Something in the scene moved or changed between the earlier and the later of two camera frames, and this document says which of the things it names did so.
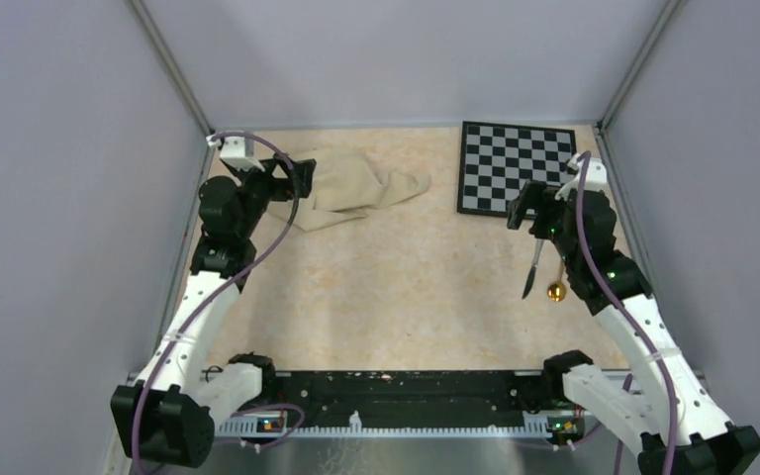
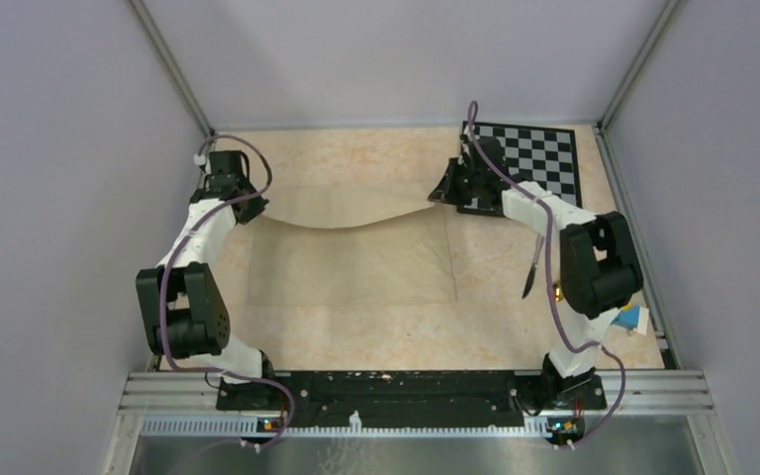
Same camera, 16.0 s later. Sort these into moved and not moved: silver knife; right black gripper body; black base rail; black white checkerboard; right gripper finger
Moved: right gripper finger; right black gripper body
Not moved: black base rail; black white checkerboard; silver knife
